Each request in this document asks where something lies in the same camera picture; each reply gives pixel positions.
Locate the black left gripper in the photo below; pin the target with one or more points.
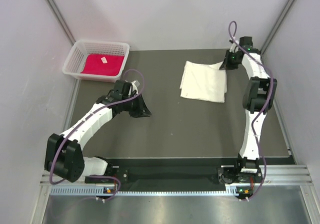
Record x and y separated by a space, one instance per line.
143 112

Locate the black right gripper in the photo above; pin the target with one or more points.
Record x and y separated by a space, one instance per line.
225 64

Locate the white t shirt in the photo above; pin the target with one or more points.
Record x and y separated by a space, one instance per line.
204 82

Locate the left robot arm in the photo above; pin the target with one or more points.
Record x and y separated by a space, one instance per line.
64 156

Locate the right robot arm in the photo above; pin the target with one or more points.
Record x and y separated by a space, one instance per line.
257 101

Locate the red folded t shirt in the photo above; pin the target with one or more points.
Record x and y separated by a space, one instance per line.
102 64

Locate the white plastic laundry basket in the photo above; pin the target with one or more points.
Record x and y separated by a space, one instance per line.
76 59

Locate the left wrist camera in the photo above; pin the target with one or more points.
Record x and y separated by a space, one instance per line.
135 83

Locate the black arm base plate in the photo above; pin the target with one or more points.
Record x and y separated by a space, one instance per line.
176 174

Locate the white slotted cable duct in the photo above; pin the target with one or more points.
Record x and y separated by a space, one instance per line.
68 190

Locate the right aluminium frame post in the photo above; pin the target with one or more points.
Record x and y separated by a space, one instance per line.
279 21

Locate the aluminium frame post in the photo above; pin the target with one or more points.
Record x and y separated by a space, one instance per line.
61 21
279 21

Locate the aluminium front rail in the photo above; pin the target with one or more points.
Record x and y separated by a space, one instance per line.
287 175

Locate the left aluminium frame post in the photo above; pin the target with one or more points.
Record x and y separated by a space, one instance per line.
61 21

